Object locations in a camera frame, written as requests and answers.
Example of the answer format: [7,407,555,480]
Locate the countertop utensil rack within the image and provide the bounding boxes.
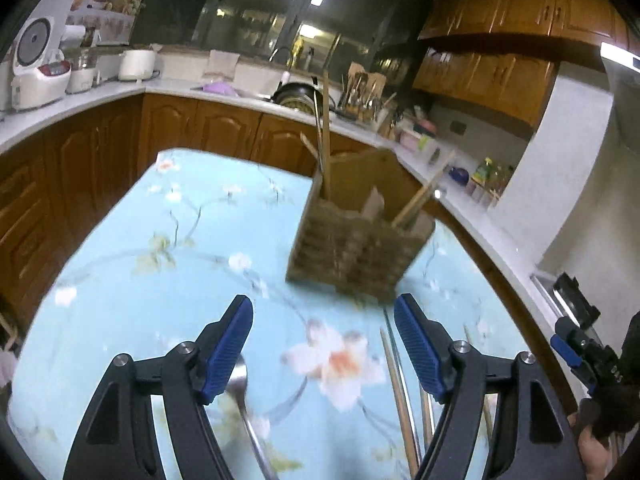
[339,61,389,121]

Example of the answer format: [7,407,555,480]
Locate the range hood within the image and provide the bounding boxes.
[599,42,640,142]

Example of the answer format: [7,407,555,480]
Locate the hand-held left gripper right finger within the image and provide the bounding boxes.
[393,294,586,480]

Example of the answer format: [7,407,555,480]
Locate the wooden base cabinets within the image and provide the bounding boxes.
[0,92,576,411]

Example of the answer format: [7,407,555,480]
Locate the person's right hand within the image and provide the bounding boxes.
[576,427,619,480]

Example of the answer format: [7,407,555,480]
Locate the wooden slatted utensil holder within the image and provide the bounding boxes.
[285,147,436,304]

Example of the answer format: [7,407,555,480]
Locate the white paper roll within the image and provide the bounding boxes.
[62,25,86,52]

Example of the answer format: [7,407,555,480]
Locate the wooden upper cabinets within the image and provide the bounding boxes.
[412,0,632,129]

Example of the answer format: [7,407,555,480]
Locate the kitchen faucet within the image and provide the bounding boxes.
[269,45,296,69]

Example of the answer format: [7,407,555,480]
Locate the dark kitchen window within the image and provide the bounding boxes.
[129,0,434,92]

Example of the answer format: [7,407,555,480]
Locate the beige hanging towel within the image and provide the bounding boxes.
[207,49,240,84]

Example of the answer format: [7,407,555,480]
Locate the white electric pot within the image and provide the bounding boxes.
[118,48,159,83]

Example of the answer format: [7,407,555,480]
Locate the pink bowl stack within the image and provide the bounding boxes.
[399,117,439,154]

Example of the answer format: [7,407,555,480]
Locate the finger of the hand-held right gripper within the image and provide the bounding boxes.
[554,317,608,362]
[550,336,601,397]

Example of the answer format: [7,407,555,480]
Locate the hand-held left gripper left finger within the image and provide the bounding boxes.
[62,295,254,480]

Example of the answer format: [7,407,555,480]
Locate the pastel seasoning containers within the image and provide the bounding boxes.
[467,180,501,209]

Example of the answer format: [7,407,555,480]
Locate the black wok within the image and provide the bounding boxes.
[272,81,321,111]

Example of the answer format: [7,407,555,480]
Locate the white rice cooker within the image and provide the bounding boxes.
[9,16,73,111]

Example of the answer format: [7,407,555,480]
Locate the gas stove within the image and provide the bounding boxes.
[531,272,601,332]

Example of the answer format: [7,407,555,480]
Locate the blue floral tablecloth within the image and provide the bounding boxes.
[7,147,577,480]

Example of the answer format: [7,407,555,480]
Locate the stainless steel fork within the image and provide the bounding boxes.
[224,352,279,480]

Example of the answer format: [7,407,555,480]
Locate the small white cooker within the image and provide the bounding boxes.
[65,50,99,95]

